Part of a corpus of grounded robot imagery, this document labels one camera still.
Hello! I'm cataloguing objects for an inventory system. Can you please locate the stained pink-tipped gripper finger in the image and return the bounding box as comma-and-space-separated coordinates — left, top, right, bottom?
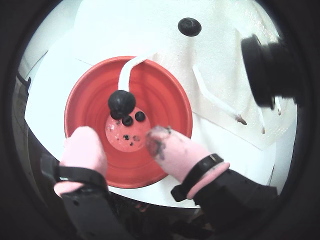
145, 125, 279, 240

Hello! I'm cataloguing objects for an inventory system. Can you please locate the white pipe cleaner stem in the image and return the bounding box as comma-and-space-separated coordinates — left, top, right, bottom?
192, 66, 248, 126
116, 55, 149, 93
274, 96, 282, 116

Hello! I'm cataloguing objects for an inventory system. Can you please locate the red collapsible silicone cup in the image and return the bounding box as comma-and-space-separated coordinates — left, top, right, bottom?
64, 56, 193, 189

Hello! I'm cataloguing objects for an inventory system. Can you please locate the pink-tipped black gripper finger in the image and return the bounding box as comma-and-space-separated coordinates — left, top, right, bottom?
40, 126, 131, 240

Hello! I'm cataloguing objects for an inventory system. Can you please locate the white foam board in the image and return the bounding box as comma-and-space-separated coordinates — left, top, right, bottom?
47, 0, 298, 151

